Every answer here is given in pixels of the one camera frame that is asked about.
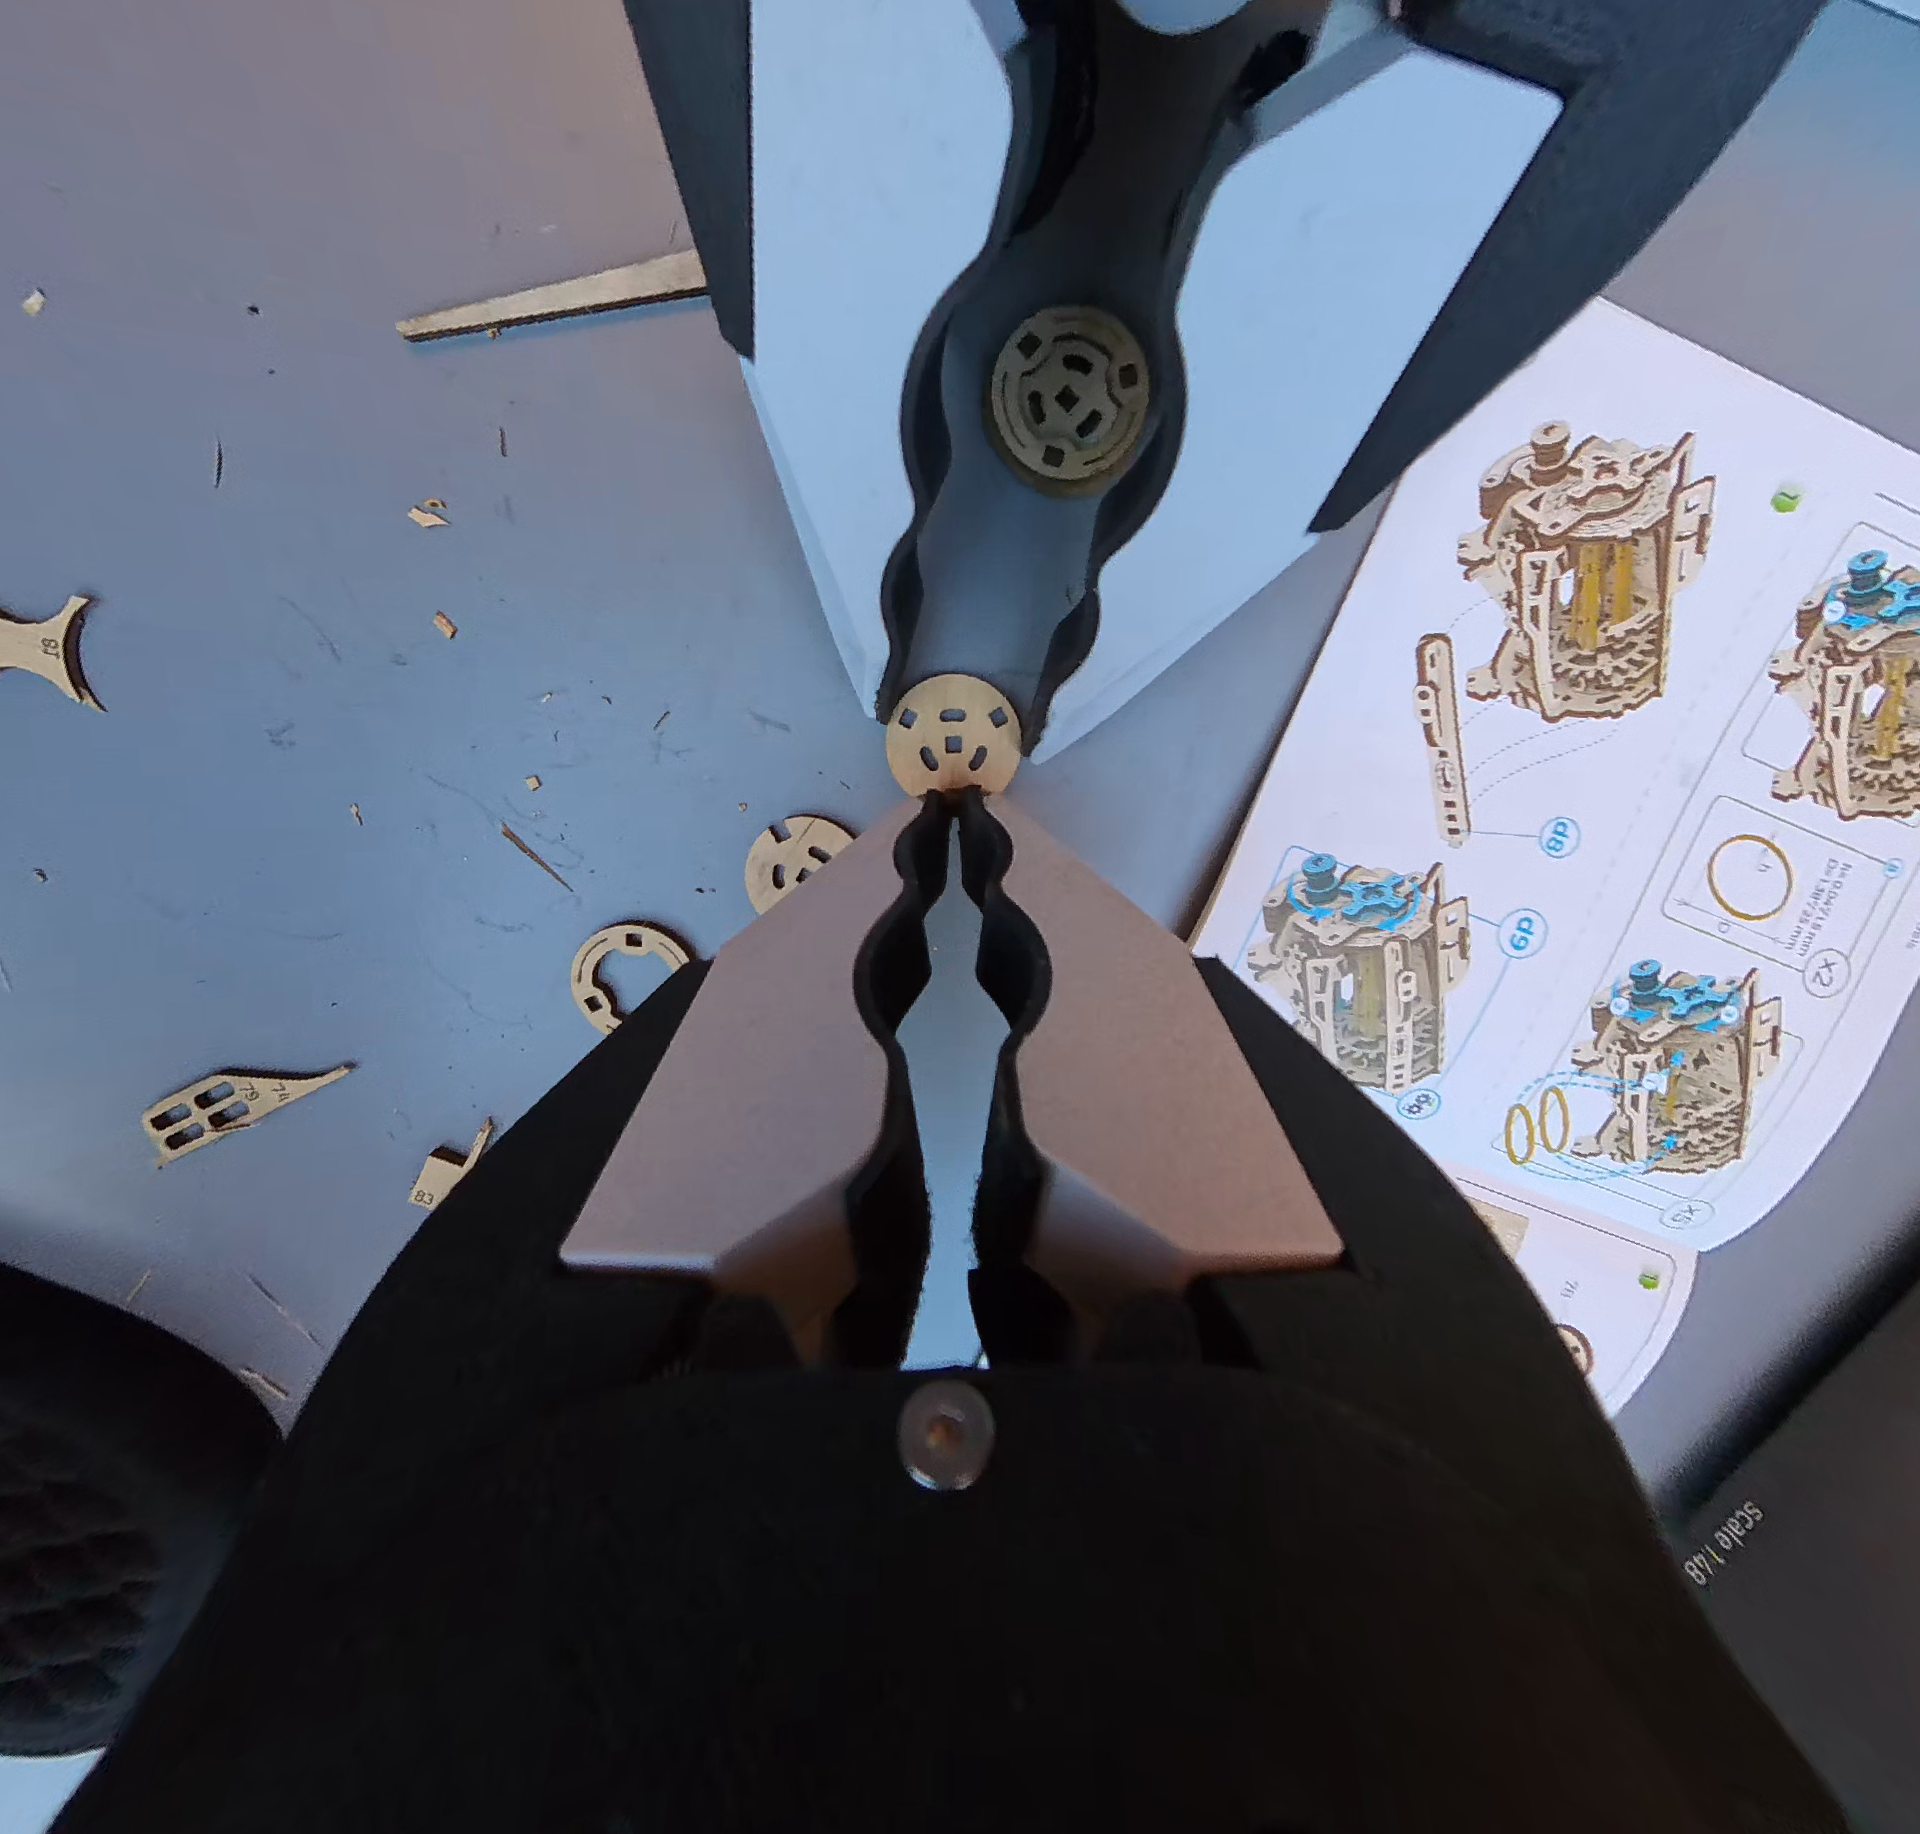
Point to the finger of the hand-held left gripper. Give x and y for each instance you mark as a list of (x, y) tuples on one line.
[(1319, 334), (853, 213)]

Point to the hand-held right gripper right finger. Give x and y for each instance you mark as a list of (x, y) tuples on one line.
[(1171, 1113)]

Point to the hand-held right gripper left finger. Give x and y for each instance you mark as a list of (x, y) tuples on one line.
[(733, 1113)]

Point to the assembled wooden wheel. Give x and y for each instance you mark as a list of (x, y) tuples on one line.
[(1013, 393)]

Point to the slotted wooden disc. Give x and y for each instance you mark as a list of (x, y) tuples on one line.
[(915, 718)]

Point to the grey desk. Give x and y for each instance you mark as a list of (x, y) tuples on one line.
[(302, 137)]

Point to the notched wooden disc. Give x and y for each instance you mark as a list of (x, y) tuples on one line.
[(770, 889)]

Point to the long wooden sliver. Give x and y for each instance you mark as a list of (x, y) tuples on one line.
[(568, 296)]

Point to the flag-shaped wooden offcut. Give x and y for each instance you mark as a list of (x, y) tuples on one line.
[(439, 1182)]

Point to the white instruction booklet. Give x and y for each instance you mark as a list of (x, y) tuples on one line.
[(1351, 799)]

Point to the slotted pointed wooden offcut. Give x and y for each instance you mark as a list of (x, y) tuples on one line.
[(287, 1088)]

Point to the scattered wood splinters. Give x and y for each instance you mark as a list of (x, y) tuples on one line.
[(428, 515)]

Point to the black quilted wrist rest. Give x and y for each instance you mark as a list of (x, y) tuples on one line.
[(92, 1534)]

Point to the star-shaped wooden offcut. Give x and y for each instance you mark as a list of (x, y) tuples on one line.
[(47, 647)]

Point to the black puzzle box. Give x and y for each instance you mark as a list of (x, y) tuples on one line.
[(1832, 1640)]

